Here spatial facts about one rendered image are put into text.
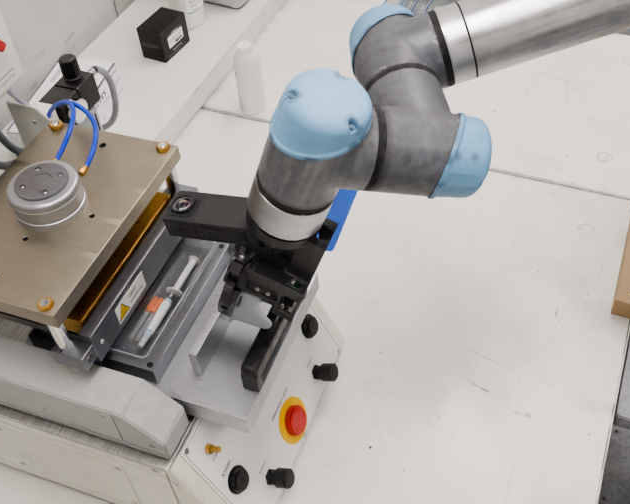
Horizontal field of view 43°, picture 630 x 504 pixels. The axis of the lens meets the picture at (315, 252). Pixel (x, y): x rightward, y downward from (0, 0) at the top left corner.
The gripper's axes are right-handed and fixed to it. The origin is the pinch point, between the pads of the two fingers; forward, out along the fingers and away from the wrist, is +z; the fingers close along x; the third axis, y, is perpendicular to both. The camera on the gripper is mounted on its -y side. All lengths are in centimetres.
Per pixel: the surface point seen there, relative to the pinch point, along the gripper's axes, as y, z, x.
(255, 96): -18, 29, 64
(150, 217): -13.1, -1.0, 6.0
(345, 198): 6, 25, 46
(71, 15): -61, 37, 71
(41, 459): -13.4, 23.9, -16.8
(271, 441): 11.5, 16.6, -4.6
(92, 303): -12.9, -1.1, -7.5
